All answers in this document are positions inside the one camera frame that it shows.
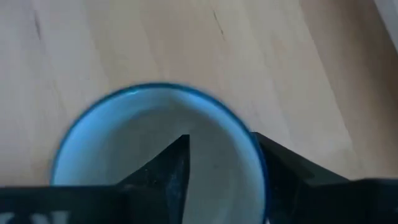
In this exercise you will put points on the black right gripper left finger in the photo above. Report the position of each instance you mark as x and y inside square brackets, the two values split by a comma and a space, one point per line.
[161, 193]

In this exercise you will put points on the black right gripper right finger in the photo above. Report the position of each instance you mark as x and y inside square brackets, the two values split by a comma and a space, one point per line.
[311, 202]

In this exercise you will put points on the teal blue mug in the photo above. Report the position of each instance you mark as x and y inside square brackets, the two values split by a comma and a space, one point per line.
[102, 140]

